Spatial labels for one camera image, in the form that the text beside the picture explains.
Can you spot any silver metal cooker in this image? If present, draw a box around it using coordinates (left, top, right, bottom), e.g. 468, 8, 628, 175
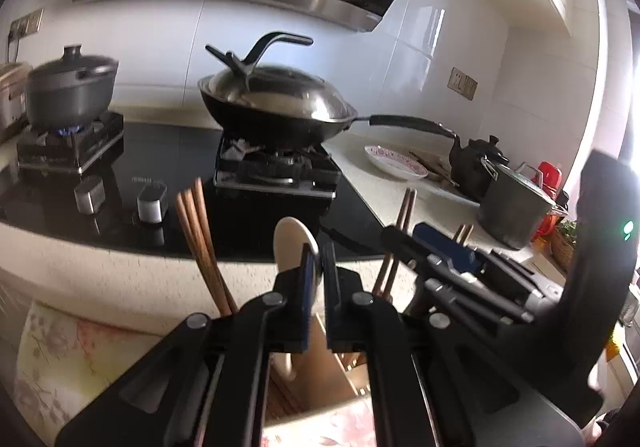
0, 61, 30, 130

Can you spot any silver stove knob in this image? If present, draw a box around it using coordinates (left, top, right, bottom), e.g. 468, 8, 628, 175
136, 181, 169, 224
74, 176, 107, 215

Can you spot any white patterned plate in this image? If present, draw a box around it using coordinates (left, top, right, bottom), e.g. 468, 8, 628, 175
364, 144, 430, 180

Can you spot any black glass gas stove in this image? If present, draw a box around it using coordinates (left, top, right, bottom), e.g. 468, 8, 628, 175
0, 110, 396, 263

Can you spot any steel wok lid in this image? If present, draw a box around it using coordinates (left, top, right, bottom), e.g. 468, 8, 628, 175
205, 31, 358, 123

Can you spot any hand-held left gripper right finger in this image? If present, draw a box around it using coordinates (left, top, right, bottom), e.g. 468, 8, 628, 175
320, 242, 506, 447

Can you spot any grey pot with lid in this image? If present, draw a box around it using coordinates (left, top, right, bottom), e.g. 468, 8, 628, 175
25, 44, 120, 130

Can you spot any steel stockpot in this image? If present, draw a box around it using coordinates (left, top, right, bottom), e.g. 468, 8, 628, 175
477, 158, 558, 250

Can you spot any wicker basket with greens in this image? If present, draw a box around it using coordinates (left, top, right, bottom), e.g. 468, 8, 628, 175
550, 220, 581, 273

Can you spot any red container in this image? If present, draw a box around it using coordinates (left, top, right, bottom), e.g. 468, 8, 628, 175
532, 160, 568, 240

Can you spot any beige wall socket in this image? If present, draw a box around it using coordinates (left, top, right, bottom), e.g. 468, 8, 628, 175
9, 7, 45, 39
448, 67, 478, 101

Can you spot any black kettle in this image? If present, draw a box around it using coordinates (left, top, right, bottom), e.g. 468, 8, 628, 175
448, 134, 511, 200

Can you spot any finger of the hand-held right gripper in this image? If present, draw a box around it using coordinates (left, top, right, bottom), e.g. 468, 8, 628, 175
381, 225, 536, 326
412, 221, 546, 309

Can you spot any floral tablecloth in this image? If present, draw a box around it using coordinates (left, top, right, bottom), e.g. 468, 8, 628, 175
12, 302, 376, 447

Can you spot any black wok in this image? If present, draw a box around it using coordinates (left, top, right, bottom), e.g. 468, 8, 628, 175
197, 77, 458, 148

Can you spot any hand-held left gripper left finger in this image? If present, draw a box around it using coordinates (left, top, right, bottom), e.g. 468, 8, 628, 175
55, 247, 321, 447

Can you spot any white ceramic spoon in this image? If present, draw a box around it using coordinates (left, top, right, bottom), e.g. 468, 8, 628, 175
272, 217, 321, 380

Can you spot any white perforated utensil holder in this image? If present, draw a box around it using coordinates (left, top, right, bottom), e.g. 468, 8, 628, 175
262, 312, 373, 428

